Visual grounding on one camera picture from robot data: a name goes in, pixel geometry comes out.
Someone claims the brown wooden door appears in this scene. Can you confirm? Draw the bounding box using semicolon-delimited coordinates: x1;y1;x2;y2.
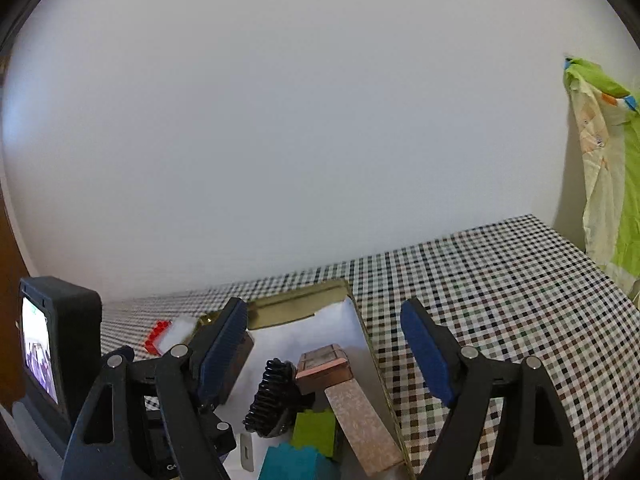
0;194;32;411

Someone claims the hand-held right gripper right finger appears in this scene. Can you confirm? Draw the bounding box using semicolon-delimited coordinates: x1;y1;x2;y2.
399;297;584;480

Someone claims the white square box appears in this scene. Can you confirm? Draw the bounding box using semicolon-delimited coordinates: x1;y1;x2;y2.
158;315;199;357

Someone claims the teal building block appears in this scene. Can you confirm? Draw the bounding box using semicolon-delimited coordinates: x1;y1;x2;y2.
259;441;342;480

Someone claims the white paper insert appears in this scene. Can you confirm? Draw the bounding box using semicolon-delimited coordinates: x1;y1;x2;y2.
220;299;396;480

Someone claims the green and yellow hanging cloth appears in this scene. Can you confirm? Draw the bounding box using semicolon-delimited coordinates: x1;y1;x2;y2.
563;57;640;307

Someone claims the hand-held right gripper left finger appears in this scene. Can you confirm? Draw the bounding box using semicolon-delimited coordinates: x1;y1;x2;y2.
61;297;249;480

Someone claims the gold cardboard box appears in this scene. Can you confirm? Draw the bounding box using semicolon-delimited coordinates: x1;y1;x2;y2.
196;278;417;480

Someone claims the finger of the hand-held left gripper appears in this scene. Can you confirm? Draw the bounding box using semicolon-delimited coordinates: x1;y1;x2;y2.
144;396;237;480

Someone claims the rose gold rectangular box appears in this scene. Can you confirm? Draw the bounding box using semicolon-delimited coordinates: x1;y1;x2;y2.
295;343;407;476

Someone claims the red building brick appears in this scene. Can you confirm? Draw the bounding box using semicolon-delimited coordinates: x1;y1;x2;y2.
143;320;174;357

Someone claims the green block with football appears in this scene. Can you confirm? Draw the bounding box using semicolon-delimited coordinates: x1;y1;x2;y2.
290;408;339;461

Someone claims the checkered tablecloth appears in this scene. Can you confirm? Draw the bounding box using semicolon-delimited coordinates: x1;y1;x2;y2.
99;213;640;480

